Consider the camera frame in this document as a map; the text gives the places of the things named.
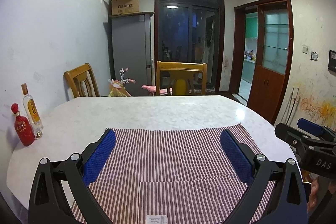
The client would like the wooden chair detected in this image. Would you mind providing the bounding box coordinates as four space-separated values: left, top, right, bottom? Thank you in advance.
64 63 100 98
155 61 207 96

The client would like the wooden chair at far side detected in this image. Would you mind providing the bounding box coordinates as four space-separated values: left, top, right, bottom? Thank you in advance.
155 61 207 96

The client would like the person's right hand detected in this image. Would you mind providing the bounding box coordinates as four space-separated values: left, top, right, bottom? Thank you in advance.
307 176 319 213

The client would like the red liquor bottle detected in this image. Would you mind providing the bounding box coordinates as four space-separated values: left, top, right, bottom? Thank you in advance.
11 103 35 146

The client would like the white wall switch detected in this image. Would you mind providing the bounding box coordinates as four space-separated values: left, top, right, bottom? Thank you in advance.
302 45 308 54

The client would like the yellow plastic bag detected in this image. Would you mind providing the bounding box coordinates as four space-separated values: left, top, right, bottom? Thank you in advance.
108 80 131 97

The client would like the pink child tricycle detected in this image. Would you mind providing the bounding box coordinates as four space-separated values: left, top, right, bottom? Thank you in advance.
108 68 157 96

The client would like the red striped cloth mat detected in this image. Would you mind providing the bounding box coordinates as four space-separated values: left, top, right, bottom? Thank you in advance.
89 128 247 223

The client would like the wooden chair at left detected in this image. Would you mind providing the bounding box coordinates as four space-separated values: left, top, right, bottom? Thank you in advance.
64 63 100 98

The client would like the white dustpan with handles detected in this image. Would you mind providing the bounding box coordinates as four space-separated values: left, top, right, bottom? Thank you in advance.
284 87 299 124

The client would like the wall sticker notice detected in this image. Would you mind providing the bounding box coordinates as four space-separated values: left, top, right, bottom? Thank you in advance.
311 51 318 61

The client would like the red wooden kitchen door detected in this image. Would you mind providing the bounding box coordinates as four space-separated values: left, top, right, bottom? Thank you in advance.
229 0 294 124

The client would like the dark sliding glass door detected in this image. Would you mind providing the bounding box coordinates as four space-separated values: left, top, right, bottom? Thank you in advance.
154 0 225 92

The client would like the grey refrigerator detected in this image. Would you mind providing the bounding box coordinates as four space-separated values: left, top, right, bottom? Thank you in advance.
110 12 154 97

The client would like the black wall intercom panel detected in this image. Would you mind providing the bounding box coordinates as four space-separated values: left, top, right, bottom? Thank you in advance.
328 50 336 72

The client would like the clear liquor bottle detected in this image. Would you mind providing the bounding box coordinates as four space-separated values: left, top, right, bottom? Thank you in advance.
21 83 43 139

